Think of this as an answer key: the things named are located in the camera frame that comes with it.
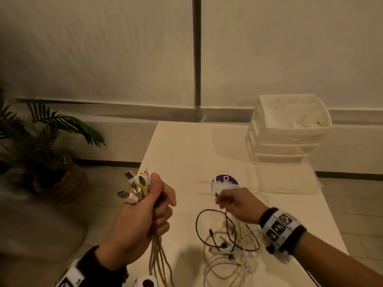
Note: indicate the metal wall strip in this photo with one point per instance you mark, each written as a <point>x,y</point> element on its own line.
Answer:
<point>196,56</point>

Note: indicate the black right wristband with markers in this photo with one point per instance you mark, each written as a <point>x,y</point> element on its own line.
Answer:
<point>281,230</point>

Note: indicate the white plastic drawer organizer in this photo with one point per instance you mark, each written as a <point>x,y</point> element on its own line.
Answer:
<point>287,137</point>

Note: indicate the white table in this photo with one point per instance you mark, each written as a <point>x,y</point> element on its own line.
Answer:
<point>185,152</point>

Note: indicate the black wristband with markers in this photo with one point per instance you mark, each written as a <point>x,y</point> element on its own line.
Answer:
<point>89,272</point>
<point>281,230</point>

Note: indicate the person's left hand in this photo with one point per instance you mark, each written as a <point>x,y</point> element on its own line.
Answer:
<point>134,227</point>

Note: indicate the person's right hand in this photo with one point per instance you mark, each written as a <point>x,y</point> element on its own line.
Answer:
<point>242,206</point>

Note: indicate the person's right forearm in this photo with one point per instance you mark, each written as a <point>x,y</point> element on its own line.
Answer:
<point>335,260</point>

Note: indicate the round purple label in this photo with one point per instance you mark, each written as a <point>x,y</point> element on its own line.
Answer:
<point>224,179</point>

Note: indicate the black left wristband with markers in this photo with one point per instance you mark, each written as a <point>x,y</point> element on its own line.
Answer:
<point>89,272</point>

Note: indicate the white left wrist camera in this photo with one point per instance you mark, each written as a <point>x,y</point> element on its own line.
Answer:
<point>146,282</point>

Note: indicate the green palm plant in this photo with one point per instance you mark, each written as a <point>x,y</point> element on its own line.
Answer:
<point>36,140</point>

